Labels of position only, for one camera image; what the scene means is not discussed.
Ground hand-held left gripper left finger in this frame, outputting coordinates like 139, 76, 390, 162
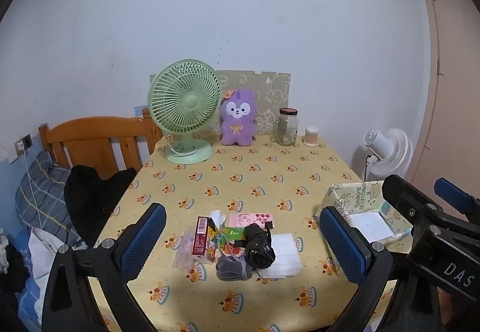
41, 202, 167, 332

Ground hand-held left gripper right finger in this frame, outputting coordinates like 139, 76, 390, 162
319, 206, 404, 332

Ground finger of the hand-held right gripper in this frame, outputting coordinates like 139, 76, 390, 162
382, 175, 480, 243
434, 178, 480, 228

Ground clear plastic tissue packet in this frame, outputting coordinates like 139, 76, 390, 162
172, 229, 200, 270

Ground white tissue stack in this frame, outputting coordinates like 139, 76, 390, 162
259, 234, 304, 279

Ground grey drawstring pouch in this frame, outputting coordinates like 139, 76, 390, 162
215, 250, 254, 282

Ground pink cartoon packet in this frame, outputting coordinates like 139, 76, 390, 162
229, 213, 274, 230

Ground white paper sheet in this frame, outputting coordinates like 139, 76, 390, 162
349, 211, 394, 243

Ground cartoon-print paper box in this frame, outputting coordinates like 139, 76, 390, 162
315, 180, 415, 276

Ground white floor fan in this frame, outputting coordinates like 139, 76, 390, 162
350, 127, 413, 181

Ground red carton box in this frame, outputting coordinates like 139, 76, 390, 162
192, 216, 213, 257

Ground black cloth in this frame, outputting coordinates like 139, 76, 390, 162
64, 165, 137, 248

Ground colourful snack packet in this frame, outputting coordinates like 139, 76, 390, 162
206, 219, 226, 265

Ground white crumpled paper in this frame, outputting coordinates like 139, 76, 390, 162
209, 209, 228, 229

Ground green card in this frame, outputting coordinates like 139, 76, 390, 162
221, 226, 248, 243

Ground white cloth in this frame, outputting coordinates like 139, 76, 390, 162
28, 227, 76, 280

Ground beige door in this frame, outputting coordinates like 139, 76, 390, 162
407, 0, 480, 190

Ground cotton swab container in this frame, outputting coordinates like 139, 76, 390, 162
303, 126, 319, 147

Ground yellow cake-print tablecloth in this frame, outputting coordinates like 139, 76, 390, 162
88, 133, 413, 332

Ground blue plaid pillow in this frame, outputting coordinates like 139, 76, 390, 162
15, 150, 81, 246

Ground wooden bed headboard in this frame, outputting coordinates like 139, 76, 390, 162
38, 109, 164, 171

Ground blue bedsheet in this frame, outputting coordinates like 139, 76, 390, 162
15, 242, 51, 329

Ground glass jar with dark lid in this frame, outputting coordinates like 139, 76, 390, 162
273, 107, 299, 147

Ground dark clothes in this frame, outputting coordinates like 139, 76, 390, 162
0, 229, 31, 304

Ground green desk fan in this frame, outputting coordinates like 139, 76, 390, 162
147, 59, 222, 165

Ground purple plush toy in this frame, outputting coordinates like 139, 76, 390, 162
218, 89, 259, 147

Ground beige patterned board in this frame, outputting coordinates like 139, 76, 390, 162
150, 70, 291, 136

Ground white charging cable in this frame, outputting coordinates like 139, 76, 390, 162
22, 146, 49, 239

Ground wall socket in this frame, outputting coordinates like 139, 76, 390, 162
14, 134, 34, 158

